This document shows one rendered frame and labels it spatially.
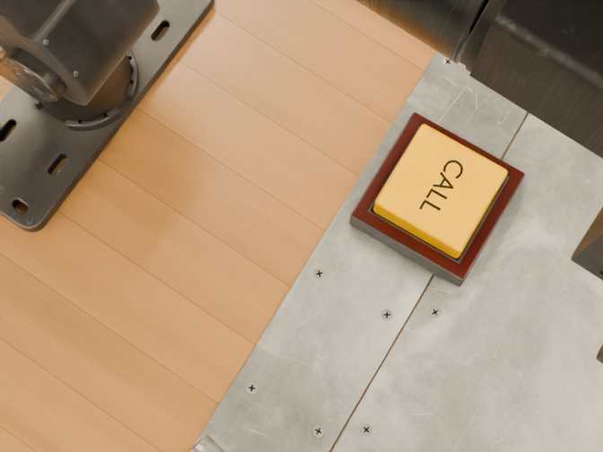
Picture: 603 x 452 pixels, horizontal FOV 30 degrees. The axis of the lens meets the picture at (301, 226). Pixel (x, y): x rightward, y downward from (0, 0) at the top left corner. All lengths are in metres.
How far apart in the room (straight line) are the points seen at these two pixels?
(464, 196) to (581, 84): 0.41
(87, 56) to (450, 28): 0.33
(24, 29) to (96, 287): 0.19
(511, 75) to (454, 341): 0.42
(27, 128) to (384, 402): 0.28
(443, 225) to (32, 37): 0.26
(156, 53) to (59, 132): 0.08
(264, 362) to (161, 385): 0.06
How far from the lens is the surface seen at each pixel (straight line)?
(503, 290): 0.71
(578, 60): 0.27
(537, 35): 0.27
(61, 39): 0.59
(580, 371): 0.71
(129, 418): 0.69
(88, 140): 0.72
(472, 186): 0.68
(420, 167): 0.68
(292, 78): 0.74
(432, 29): 0.30
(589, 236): 0.32
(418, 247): 0.68
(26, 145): 0.73
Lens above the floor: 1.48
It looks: 75 degrees down
